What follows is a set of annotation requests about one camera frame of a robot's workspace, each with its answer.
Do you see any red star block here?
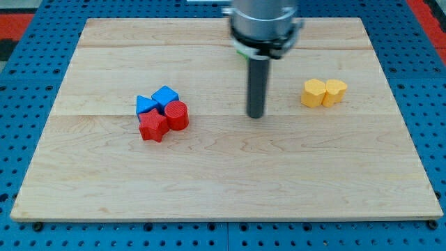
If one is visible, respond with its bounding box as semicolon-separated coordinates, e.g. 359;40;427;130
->
139;108;169;142

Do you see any red cylinder block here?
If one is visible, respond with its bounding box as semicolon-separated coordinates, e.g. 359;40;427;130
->
164;100;189;130

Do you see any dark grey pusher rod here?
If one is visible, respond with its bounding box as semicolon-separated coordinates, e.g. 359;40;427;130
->
246;59;270;119

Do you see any light wooden board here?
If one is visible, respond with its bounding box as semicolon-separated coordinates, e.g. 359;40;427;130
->
10;17;443;222

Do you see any yellow hexagon block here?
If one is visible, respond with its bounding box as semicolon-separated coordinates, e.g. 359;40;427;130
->
300;79;326;108

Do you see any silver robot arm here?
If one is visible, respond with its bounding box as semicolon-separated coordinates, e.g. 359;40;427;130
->
222;0;305;119

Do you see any blue cube block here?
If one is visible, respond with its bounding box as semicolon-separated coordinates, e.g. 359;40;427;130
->
151;86;179;114

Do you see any yellow heart block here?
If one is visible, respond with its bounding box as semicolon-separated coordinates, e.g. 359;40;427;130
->
322;79;348;107

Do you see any blue triangle block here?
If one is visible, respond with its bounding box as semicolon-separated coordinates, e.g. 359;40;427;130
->
135;96;159;120

